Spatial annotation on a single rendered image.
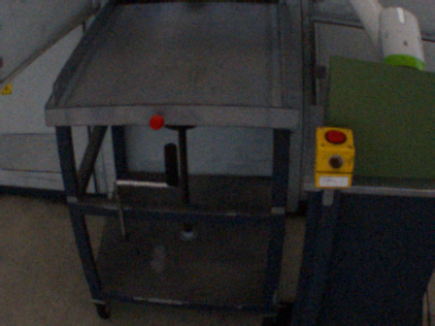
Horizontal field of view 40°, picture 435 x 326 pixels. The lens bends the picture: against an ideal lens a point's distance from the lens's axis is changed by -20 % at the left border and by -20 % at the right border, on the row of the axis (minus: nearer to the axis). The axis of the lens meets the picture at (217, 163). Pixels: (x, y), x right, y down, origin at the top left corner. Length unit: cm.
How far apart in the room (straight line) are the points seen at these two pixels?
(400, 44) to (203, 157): 116
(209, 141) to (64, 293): 79
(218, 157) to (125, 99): 91
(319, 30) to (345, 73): 81
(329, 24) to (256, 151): 59
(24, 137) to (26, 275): 57
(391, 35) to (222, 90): 47
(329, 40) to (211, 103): 74
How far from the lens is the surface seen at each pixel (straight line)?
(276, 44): 189
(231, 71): 174
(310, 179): 154
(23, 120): 257
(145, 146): 251
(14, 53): 194
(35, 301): 234
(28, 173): 272
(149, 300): 208
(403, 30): 162
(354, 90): 144
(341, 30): 222
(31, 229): 265
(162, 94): 165
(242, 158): 250
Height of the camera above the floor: 167
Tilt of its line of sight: 35 degrees down
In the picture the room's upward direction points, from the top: 1 degrees counter-clockwise
